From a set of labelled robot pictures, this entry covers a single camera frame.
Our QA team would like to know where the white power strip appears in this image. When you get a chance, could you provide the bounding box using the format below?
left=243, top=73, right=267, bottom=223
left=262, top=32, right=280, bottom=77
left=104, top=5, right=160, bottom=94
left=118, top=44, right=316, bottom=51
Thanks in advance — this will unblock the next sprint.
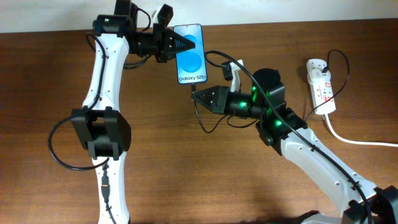
left=310, top=81, right=336, bottom=115

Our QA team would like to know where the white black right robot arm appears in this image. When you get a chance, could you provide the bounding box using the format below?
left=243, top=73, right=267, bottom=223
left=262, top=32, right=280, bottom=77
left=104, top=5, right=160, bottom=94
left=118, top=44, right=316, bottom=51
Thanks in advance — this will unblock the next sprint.
left=192, top=68, right=397, bottom=223

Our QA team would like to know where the white power strip cord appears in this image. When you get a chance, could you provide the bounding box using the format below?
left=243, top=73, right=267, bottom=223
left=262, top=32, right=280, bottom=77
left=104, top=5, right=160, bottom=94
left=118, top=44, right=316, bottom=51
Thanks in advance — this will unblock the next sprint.
left=323, top=113, right=398, bottom=147

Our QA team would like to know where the blue Galaxy smartphone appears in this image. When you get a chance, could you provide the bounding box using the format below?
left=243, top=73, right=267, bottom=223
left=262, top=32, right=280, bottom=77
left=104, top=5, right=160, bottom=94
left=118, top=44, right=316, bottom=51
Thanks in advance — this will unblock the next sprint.
left=174, top=24, right=207, bottom=85

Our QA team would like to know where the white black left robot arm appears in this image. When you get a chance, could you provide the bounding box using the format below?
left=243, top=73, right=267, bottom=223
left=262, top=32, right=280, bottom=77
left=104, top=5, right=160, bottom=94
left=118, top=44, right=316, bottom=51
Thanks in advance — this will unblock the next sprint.
left=71, top=1, right=195, bottom=223

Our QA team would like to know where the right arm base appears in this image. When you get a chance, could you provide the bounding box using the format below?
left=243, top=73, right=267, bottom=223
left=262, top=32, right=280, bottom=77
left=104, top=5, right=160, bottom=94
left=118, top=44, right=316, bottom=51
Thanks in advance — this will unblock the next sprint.
left=298, top=210, right=341, bottom=224

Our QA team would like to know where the white USB charger plug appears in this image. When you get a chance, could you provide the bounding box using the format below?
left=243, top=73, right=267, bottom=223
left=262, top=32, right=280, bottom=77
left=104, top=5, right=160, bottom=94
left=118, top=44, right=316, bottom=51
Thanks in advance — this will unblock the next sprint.
left=307, top=58, right=331, bottom=85

